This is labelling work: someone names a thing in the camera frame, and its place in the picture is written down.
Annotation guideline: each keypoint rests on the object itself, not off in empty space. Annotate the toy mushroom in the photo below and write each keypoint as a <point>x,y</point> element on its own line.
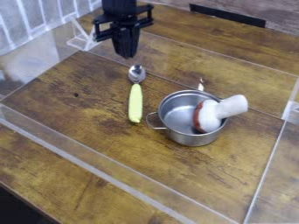
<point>211,112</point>

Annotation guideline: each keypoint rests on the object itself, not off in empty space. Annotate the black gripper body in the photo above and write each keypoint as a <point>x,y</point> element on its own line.
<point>120,16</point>

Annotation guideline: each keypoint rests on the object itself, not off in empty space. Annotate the small steel pot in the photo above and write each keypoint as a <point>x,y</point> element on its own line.
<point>175,112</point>

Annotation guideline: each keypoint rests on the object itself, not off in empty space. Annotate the black bar on wall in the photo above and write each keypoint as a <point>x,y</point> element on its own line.
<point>247,20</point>

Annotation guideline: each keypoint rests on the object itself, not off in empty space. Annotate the green handled metal spoon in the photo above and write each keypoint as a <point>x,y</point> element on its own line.
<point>136,75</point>

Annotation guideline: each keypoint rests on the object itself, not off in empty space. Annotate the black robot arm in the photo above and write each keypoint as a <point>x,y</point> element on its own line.
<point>120,23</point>

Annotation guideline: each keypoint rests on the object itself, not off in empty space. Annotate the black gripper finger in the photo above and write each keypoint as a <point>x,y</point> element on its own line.
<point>116,41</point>
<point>132,33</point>

